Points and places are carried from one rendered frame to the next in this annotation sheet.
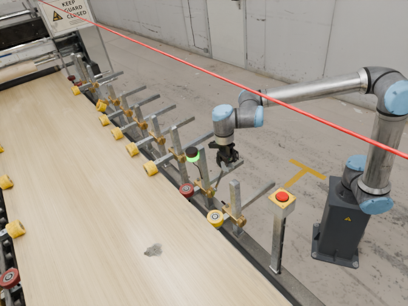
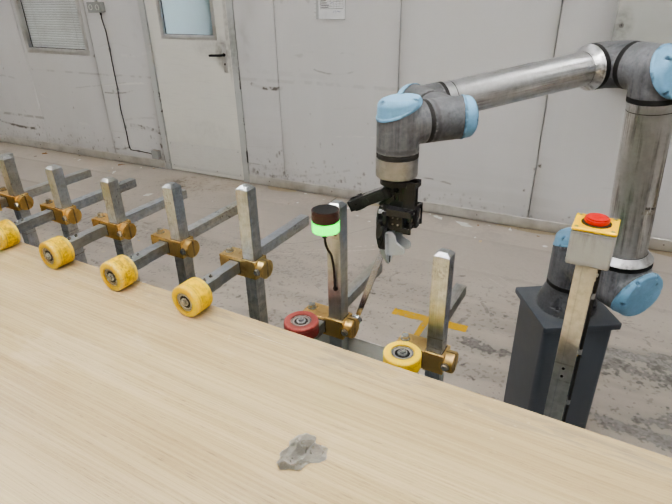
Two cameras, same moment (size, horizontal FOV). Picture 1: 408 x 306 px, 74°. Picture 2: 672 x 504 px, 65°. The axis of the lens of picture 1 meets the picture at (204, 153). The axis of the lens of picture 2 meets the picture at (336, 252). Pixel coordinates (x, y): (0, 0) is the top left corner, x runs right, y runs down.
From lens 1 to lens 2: 67 cm
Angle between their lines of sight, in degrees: 27
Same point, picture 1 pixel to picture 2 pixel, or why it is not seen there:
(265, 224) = not seen: hidden behind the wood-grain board
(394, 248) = (626, 411)
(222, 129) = (406, 140)
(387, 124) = (655, 123)
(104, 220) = (112, 428)
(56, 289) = not seen: outside the picture
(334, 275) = not seen: hidden behind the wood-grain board
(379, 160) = (642, 198)
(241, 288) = (557, 461)
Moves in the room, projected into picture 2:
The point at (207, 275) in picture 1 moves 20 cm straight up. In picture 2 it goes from (469, 461) to (482, 363)
